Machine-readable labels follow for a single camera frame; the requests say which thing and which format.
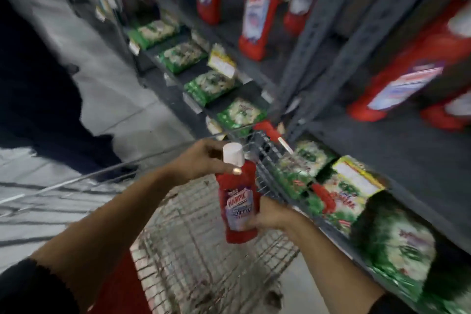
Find person's left hand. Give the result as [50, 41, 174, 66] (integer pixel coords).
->
[170, 139, 243, 188]

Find person's right hand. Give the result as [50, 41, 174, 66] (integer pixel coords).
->
[245, 196, 308, 241]

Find red white-capped cleaner bottle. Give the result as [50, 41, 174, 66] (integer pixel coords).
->
[215, 142, 262, 245]

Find person's left forearm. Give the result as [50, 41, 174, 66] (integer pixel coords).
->
[30, 167, 178, 312]

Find person's right forearm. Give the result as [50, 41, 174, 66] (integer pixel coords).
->
[286, 216, 387, 314]

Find red plastic cart corner guard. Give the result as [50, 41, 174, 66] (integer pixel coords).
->
[252, 120, 294, 155]

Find row of green packets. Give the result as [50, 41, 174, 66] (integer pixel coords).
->
[127, 17, 471, 314]

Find yellow shelf tag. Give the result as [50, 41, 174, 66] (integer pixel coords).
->
[207, 43, 237, 79]
[332, 155, 386, 197]

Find grey metal shelving rack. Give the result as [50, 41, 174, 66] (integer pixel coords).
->
[121, 0, 471, 314]

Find red plastic cart seat flap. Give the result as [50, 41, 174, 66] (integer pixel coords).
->
[88, 250, 152, 314]

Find person's black right sleeve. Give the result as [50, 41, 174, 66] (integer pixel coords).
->
[367, 292, 418, 314]

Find person's black sleeve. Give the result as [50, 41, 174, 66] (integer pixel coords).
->
[367, 292, 418, 314]
[0, 258, 81, 314]

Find person's black left sleeve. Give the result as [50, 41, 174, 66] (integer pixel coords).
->
[0, 258, 81, 314]

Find metal wire shopping cart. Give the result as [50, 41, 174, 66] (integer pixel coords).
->
[0, 129, 301, 314]

